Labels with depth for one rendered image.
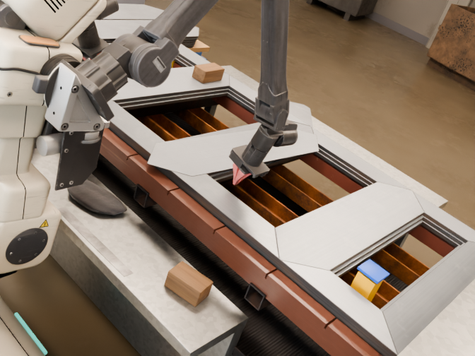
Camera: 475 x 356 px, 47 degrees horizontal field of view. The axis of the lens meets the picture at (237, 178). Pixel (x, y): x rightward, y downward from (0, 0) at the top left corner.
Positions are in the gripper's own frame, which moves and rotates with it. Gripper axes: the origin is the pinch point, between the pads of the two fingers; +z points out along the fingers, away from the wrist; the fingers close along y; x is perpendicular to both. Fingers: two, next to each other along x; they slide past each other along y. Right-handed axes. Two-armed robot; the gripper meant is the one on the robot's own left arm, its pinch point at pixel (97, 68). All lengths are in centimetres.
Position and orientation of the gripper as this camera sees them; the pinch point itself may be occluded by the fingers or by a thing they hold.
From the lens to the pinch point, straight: 164.5
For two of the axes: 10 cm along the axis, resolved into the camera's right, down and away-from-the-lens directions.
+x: -7.2, 5.5, -4.2
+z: 0.4, 6.4, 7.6
